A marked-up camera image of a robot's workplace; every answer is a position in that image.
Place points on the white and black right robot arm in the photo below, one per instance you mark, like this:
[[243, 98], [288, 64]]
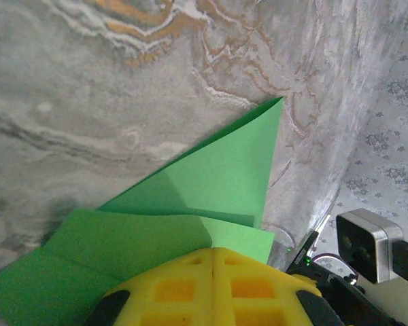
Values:
[[394, 305]]

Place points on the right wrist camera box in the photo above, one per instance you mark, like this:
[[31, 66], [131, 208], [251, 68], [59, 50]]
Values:
[[357, 244]]

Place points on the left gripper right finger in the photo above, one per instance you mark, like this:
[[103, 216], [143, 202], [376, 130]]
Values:
[[251, 292]]

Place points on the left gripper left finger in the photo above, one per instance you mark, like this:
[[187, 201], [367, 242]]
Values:
[[173, 292]]

